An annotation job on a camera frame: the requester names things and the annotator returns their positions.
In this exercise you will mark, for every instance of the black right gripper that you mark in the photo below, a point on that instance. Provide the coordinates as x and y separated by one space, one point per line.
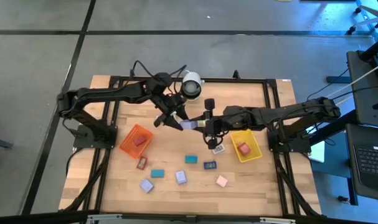
216 126

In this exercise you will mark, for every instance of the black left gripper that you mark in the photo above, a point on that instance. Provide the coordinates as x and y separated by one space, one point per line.
174 105

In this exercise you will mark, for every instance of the lavender roll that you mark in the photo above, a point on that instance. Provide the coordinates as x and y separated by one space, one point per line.
188 124

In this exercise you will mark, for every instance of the red block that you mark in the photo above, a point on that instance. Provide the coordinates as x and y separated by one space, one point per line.
140 140
244 149

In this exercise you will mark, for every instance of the teal box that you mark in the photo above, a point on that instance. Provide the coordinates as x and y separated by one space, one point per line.
157 173
191 159

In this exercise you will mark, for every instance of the blue framed small device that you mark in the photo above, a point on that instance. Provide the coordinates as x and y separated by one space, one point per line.
210 165

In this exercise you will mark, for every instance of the red framed small device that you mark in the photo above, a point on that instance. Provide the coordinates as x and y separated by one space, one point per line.
142 163

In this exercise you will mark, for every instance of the lavender charger with prongs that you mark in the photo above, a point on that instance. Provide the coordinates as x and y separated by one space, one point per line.
181 177

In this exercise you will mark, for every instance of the pink charger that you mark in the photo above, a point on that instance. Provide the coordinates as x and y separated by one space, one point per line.
221 181

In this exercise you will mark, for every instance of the lavender box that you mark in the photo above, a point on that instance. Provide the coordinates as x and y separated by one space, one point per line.
146 185

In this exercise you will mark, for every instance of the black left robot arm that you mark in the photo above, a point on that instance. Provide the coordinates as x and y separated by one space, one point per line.
98 93

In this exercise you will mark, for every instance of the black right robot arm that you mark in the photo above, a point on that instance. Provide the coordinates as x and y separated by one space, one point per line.
300 112

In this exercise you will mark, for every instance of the orange plastic basket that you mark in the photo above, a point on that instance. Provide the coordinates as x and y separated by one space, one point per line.
129 146

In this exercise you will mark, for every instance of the yellow plastic basket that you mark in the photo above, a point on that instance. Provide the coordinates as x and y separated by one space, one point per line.
252 146

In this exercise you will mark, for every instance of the white sheet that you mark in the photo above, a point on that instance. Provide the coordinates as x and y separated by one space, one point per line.
318 152

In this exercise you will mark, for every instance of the black crossbar with silver brackets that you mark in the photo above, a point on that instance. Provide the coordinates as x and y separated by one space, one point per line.
36 217

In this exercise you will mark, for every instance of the black desk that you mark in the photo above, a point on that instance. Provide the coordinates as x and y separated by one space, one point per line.
366 102

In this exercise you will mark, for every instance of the black laptop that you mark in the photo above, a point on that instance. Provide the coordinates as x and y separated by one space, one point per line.
369 158

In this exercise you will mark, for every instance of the black aluminium table frame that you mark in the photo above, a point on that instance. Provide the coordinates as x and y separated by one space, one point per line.
226 80

